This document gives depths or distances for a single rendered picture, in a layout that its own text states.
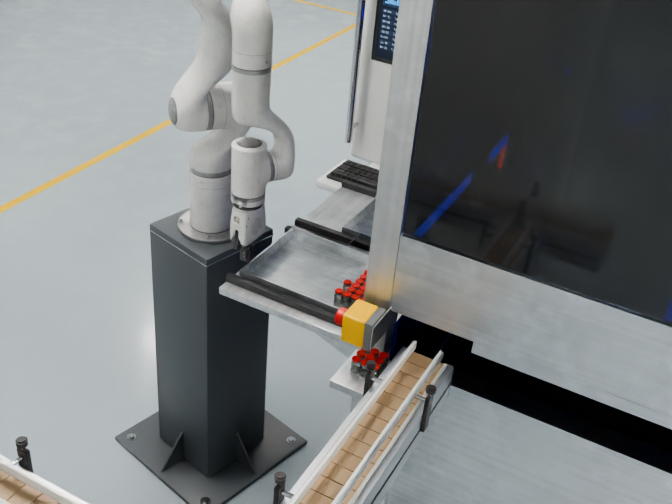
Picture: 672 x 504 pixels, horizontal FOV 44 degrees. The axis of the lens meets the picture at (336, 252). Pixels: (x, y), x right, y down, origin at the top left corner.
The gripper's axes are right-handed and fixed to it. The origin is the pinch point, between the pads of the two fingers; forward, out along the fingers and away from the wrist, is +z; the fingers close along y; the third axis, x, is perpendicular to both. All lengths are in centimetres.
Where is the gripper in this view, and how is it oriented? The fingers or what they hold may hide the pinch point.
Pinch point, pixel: (246, 253)
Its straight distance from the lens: 215.6
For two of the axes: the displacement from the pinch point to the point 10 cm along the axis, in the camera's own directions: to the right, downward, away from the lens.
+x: -8.8, -3.2, 3.6
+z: -0.8, 8.4, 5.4
